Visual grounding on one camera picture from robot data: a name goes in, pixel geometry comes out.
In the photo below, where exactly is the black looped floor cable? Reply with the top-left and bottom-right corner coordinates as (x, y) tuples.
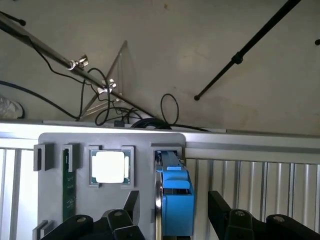
(159, 93), (211, 132)

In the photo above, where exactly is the thin black stand cable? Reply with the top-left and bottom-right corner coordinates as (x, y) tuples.
(29, 37), (141, 127)

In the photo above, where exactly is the CPU chip with silver lid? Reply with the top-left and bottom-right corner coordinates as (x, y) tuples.
(89, 149), (132, 186)

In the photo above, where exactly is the silver pole clamp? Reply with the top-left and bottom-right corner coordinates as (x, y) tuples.
(66, 54), (90, 72)
(96, 79), (118, 95)

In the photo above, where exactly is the green RAM stick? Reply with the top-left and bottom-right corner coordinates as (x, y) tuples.
(62, 146), (77, 222)

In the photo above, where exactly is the coiled black cable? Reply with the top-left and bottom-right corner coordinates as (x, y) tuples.
(129, 118), (173, 131)

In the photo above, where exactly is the white crumpled bag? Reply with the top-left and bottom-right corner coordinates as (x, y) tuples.
(0, 95), (25, 120)

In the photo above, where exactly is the thick black floor cable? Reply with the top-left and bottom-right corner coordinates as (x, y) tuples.
(0, 81), (81, 121)

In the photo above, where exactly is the grey parts rack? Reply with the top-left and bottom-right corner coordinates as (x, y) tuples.
(32, 132), (187, 240)

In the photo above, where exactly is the triangular metal frame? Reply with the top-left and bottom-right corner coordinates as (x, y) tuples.
(79, 40), (137, 121)

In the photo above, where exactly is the silver stand pole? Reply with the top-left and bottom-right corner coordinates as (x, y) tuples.
(0, 14), (158, 120)

